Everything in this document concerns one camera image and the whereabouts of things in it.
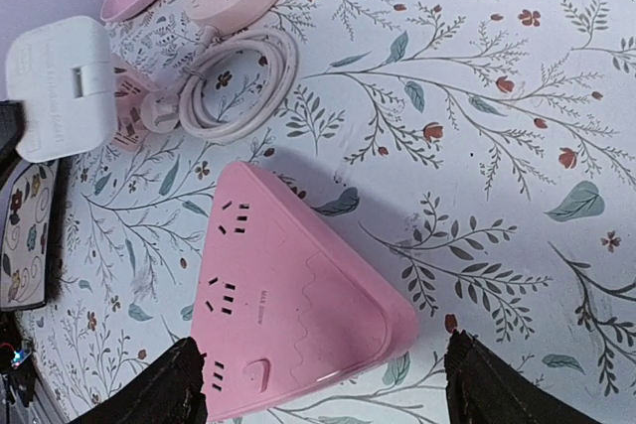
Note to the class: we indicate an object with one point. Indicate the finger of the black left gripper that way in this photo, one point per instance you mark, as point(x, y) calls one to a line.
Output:
point(12, 126)

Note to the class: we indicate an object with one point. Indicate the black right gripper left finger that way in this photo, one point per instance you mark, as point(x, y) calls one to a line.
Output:
point(169, 390)

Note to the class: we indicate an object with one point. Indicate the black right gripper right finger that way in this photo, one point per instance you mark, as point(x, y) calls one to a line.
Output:
point(482, 388)

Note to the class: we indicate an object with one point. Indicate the large white power adapter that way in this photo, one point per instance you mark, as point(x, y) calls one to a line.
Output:
point(63, 76)

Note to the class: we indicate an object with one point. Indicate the pink cube socket adapter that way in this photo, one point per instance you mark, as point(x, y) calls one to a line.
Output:
point(132, 86)

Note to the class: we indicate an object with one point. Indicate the pink triangular power strip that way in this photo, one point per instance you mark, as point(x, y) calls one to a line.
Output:
point(285, 306)

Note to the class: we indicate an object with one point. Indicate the floral square tray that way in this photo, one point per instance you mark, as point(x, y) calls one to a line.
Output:
point(26, 202)

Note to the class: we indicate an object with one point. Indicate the aluminium front rail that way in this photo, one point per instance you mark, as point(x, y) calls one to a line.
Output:
point(42, 409)

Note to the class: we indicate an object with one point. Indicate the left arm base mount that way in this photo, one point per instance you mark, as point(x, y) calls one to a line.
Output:
point(18, 376)

